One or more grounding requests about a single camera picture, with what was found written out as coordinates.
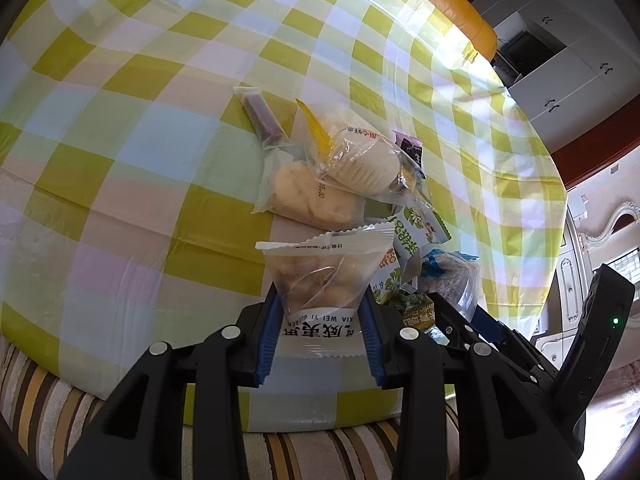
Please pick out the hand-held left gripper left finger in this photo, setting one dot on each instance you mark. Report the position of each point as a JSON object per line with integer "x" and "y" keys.
{"x": 265, "y": 340}

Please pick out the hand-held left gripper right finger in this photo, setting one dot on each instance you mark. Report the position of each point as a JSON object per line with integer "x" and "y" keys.
{"x": 374, "y": 345}

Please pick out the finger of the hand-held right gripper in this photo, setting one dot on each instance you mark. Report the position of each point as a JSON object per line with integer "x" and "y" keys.
{"x": 452, "y": 327}
{"x": 492, "y": 325}

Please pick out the yellow green pea packet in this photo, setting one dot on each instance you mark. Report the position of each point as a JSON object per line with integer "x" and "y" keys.
{"x": 415, "y": 310}

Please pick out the clear grey cracker packet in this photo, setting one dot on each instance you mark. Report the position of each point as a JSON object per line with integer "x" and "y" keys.
{"x": 450, "y": 275}

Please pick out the white clear-window bread packet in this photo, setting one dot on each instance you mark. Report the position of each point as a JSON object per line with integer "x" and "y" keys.
{"x": 325, "y": 280}

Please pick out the white bun packet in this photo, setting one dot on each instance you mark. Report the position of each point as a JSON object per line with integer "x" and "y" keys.
{"x": 360, "y": 160}

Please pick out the dark purple stick packet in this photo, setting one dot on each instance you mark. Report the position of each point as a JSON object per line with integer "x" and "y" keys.
{"x": 260, "y": 117}

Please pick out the orange white snack packet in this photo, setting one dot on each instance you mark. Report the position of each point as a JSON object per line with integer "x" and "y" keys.
{"x": 390, "y": 270}

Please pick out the green white snack packet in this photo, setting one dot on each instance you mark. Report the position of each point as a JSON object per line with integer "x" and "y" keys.
{"x": 422, "y": 225}

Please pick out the white ornate dressing table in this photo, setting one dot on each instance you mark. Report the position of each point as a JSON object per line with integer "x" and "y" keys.
{"x": 600, "y": 230}

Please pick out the pale round bread packet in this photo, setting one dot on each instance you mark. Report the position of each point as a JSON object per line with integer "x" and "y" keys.
{"x": 310, "y": 197}

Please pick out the small dark packet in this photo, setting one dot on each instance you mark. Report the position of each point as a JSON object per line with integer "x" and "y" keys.
{"x": 412, "y": 149}

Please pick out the yellow green checked tablecloth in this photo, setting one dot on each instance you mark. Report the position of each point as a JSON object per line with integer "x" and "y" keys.
{"x": 150, "y": 160}

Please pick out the striped beige brown cushion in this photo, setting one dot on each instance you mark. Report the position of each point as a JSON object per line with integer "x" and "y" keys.
{"x": 35, "y": 400}

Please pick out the white cabinet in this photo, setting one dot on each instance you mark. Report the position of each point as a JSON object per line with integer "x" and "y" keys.
{"x": 565, "y": 60}

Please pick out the dark appliance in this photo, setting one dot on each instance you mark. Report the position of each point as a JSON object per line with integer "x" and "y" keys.
{"x": 522, "y": 50}

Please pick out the orange sofa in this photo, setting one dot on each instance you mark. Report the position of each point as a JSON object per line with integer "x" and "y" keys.
{"x": 460, "y": 7}

